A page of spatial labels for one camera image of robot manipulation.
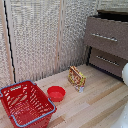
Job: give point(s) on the woven beige room divider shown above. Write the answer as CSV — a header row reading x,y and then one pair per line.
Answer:
x,y
36,36

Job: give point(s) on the red plastic bowl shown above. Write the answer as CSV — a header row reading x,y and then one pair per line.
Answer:
x,y
56,93

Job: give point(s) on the brown drawer cabinet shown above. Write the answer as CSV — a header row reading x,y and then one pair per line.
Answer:
x,y
110,46

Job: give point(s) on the yellow red snack bag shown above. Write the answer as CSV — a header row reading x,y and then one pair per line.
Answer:
x,y
77,78

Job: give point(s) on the red shopping basket blue rim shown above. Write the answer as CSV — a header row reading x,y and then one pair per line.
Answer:
x,y
25,105

